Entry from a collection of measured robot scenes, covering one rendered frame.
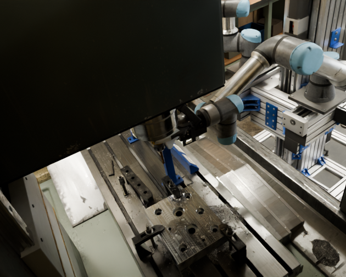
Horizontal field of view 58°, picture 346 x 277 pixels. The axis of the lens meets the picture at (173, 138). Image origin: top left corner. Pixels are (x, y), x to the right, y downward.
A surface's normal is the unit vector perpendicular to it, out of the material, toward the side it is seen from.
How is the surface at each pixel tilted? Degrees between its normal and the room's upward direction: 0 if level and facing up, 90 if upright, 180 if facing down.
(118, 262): 0
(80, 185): 24
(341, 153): 0
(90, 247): 0
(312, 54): 86
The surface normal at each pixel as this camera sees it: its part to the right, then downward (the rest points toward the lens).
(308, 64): 0.39, 0.48
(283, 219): -0.08, -0.68
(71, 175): 0.06, -0.47
